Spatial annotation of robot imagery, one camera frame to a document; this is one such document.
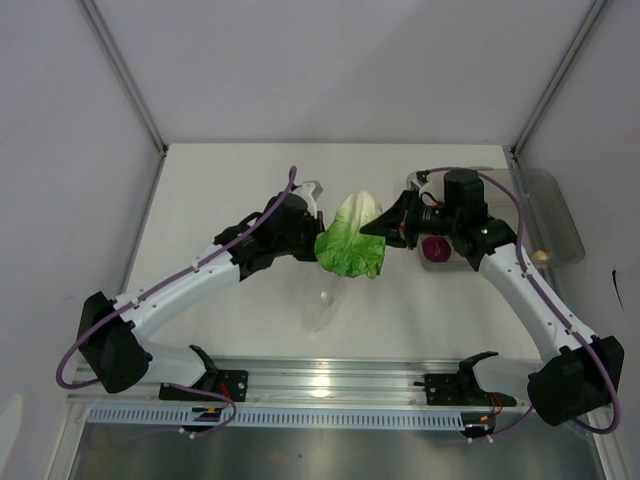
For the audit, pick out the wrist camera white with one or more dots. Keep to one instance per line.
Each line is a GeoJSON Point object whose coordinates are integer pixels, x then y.
{"type": "Point", "coordinates": [309, 191]}
{"type": "Point", "coordinates": [428, 185]}

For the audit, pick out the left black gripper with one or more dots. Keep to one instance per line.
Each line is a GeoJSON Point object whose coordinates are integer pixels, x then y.
{"type": "Point", "coordinates": [316, 226]}

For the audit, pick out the clear zip top bag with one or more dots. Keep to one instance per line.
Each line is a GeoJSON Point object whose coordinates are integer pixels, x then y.
{"type": "Point", "coordinates": [323, 293]}

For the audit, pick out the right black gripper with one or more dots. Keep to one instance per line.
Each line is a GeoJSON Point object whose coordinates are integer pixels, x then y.
{"type": "Point", "coordinates": [397, 224]}

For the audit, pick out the aluminium mounting rail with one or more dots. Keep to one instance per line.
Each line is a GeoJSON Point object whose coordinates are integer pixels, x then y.
{"type": "Point", "coordinates": [335, 383]}

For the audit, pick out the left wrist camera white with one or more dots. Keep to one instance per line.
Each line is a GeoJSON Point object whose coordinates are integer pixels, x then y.
{"type": "Point", "coordinates": [309, 191]}

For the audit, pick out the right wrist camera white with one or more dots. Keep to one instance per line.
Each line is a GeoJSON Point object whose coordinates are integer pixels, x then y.
{"type": "Point", "coordinates": [428, 185]}

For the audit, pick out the grey slotted cable duct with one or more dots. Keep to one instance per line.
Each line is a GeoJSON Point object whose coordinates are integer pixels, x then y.
{"type": "Point", "coordinates": [422, 420]}

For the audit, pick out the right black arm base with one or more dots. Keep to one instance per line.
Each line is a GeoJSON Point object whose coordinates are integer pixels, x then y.
{"type": "Point", "coordinates": [460, 389]}

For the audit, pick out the small garlic bulb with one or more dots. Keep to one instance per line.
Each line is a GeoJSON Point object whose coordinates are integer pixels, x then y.
{"type": "Point", "coordinates": [540, 256]}

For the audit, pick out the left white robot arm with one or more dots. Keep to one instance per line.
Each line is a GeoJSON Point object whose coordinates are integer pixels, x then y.
{"type": "Point", "coordinates": [115, 334]}

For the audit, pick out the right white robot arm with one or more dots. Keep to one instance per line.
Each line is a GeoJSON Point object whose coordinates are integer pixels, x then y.
{"type": "Point", "coordinates": [580, 371]}

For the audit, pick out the purple red onion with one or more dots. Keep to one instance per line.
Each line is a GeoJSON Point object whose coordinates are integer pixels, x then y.
{"type": "Point", "coordinates": [436, 249]}

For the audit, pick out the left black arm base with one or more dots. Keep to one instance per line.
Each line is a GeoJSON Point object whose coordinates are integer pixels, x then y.
{"type": "Point", "coordinates": [229, 383]}

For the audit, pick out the green lettuce leaf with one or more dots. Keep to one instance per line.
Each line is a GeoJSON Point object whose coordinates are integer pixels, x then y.
{"type": "Point", "coordinates": [342, 249]}

